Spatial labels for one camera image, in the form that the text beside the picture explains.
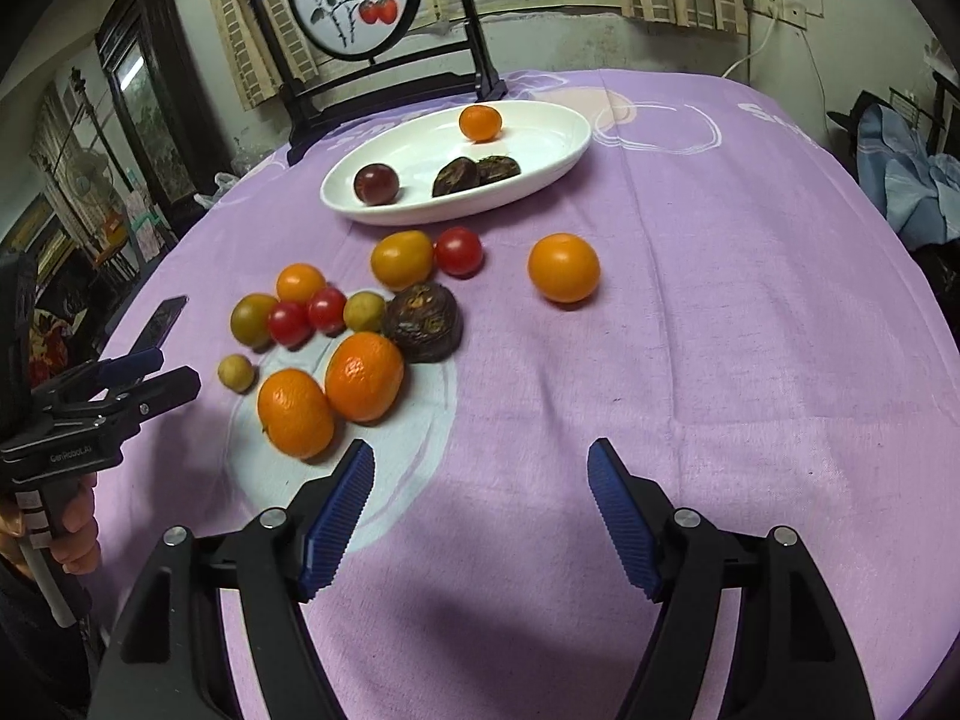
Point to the white plastic bag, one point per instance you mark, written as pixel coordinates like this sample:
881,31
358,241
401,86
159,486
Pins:
219,187

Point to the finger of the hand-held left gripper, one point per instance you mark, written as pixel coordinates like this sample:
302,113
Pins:
135,364
161,390

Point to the purple printed tablecloth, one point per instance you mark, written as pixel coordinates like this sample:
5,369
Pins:
675,352

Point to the person's left hand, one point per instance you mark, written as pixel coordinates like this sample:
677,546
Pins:
79,540

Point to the person's left forearm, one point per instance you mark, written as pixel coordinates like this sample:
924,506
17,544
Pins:
30,615

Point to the small yellow green fruit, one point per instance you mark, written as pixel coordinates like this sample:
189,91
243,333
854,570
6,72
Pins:
365,312
236,373

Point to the dark purple tomato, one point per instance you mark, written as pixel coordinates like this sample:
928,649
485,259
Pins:
376,184

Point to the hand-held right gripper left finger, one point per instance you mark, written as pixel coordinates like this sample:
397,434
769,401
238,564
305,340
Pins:
337,521

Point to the orange cherry tomato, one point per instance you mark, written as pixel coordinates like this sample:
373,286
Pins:
300,281
480,122
564,268

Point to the black hat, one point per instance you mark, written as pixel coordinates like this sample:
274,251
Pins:
855,124

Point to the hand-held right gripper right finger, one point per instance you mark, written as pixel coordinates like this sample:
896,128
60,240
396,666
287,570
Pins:
622,521

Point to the white wall socket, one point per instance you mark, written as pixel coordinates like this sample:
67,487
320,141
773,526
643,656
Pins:
784,9

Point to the green yellow tomato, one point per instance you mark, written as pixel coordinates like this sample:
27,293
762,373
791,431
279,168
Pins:
251,319

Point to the large dark passion fruit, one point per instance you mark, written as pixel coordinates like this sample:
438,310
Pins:
421,324

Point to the dark wooden glass cabinet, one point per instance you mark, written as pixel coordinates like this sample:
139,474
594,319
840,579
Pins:
157,112

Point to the orange mandarin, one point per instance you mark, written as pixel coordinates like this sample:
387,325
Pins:
295,414
365,376

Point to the black smartphone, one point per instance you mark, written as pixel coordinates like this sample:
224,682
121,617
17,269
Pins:
163,319

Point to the white oval plate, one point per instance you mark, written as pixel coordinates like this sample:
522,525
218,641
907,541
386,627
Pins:
540,142

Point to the yellow orange oval tomato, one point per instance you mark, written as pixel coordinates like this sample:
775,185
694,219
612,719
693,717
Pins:
403,259

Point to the red cherry tomato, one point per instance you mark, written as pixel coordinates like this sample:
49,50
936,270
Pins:
328,309
458,250
289,324

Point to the light blue cloth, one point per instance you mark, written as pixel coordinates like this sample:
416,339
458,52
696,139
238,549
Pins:
904,172

